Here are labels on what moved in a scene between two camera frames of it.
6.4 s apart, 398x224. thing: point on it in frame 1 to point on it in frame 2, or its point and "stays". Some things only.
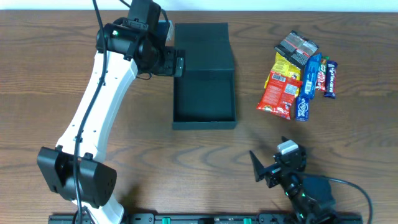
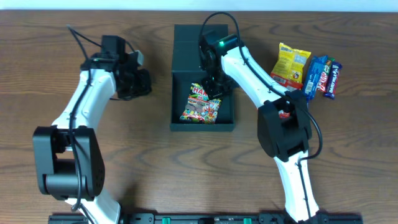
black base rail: (202, 218) stays
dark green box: (204, 97) stays
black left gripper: (179, 66) to (137, 84)
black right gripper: (274, 173) to (217, 88)
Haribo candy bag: (296, 48) to (199, 107)
